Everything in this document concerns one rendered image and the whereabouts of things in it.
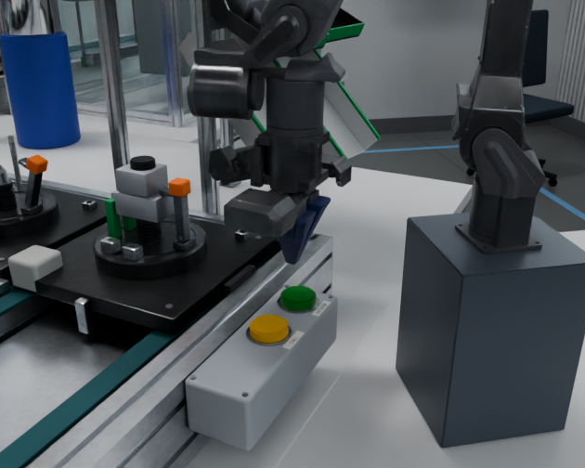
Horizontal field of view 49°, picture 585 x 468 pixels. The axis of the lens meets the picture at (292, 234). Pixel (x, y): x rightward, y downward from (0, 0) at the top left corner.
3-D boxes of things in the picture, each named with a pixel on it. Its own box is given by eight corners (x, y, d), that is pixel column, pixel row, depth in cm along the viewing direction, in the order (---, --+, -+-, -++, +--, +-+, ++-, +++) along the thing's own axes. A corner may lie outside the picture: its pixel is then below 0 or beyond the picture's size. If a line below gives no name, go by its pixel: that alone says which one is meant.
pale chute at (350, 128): (364, 151, 117) (381, 137, 114) (324, 170, 107) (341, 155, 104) (276, 29, 119) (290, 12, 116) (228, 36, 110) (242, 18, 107)
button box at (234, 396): (337, 339, 77) (339, 293, 74) (250, 453, 60) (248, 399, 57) (284, 325, 80) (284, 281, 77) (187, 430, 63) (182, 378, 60)
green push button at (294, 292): (321, 305, 74) (321, 289, 73) (306, 321, 71) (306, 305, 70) (290, 296, 76) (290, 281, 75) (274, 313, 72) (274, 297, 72)
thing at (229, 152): (291, 130, 68) (238, 120, 71) (254, 145, 63) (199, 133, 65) (288, 184, 71) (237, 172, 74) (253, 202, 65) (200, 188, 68)
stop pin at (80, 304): (95, 329, 74) (90, 299, 73) (87, 334, 73) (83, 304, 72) (85, 326, 75) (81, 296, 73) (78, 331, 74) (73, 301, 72)
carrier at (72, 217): (130, 216, 99) (121, 136, 93) (2, 284, 79) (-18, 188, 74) (15, 192, 108) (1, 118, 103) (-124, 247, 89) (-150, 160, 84)
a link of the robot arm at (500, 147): (530, 172, 66) (540, 110, 63) (542, 203, 58) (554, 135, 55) (463, 168, 67) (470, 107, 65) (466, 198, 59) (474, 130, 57)
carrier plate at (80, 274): (279, 248, 88) (278, 234, 87) (175, 335, 69) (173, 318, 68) (137, 218, 98) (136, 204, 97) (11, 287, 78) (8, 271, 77)
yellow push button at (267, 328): (294, 334, 68) (294, 318, 68) (277, 355, 65) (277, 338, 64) (261, 326, 70) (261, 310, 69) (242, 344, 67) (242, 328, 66)
